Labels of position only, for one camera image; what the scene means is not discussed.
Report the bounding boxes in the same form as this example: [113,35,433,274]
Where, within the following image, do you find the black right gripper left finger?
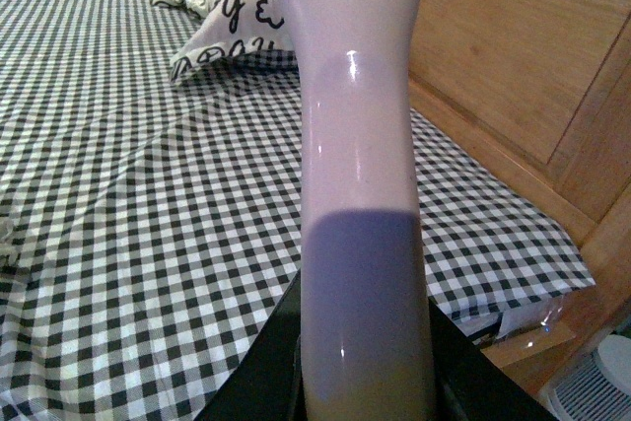
[196,274,304,420]

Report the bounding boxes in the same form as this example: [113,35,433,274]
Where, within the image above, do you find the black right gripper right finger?
[429,303,552,420]

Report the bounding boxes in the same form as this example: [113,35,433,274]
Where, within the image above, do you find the beige hand brush black bristles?
[280,0,437,420]

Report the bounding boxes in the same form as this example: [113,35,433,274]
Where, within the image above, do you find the white trash bin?
[539,334,630,421]

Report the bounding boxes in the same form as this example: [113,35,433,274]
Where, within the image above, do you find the black white checkered bedsheet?
[0,0,596,421]

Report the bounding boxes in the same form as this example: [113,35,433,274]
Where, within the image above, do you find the wooden headboard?
[410,0,630,395]

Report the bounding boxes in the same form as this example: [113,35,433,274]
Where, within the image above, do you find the white pillow black lettering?
[151,0,297,84]

